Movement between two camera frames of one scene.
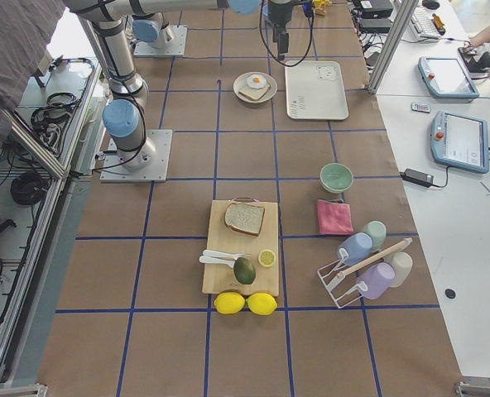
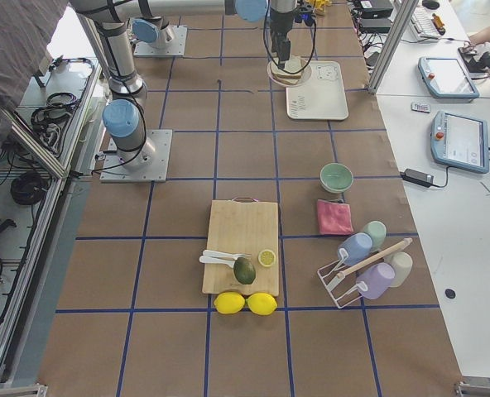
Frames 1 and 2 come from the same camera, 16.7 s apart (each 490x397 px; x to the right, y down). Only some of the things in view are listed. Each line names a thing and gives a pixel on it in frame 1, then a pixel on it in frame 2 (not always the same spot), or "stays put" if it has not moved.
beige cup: [402, 263] stays put
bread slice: [254, 93] -> [286, 80]
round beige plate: [255, 87] -> [306, 74]
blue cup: [354, 248] stays put
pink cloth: [334, 217] stays put
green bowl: [336, 178] stays put
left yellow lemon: [229, 303] stays put
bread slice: [244, 217] -> [292, 65]
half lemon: [266, 258] stays put
